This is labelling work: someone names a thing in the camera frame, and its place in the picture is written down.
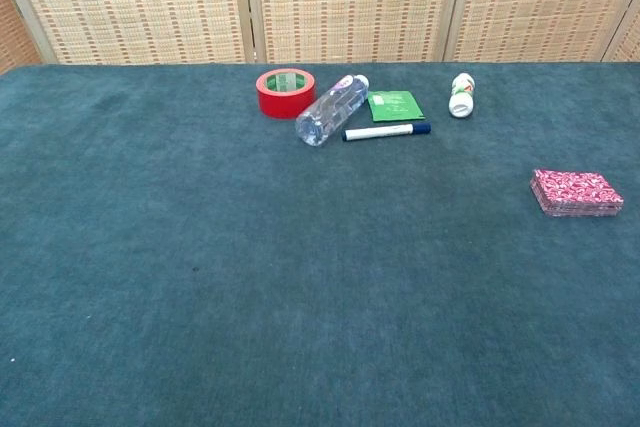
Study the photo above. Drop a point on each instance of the clear plastic water bottle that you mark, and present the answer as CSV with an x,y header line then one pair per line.
x,y
327,112

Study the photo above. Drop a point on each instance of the white marker with blue cap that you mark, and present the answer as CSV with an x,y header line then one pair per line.
x,y
380,132

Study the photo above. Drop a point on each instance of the red tape roll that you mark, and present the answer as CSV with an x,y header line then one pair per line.
x,y
280,104

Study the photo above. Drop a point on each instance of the teal felt table cloth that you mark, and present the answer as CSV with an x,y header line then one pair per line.
x,y
250,272

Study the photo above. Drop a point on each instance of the green foil packet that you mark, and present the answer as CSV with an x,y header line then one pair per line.
x,y
396,107

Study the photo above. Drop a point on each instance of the small white drink bottle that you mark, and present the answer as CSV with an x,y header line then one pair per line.
x,y
460,99

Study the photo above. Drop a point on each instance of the woven bamboo screen panel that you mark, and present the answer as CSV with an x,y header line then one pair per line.
x,y
10,32
352,2
627,44
540,2
135,2

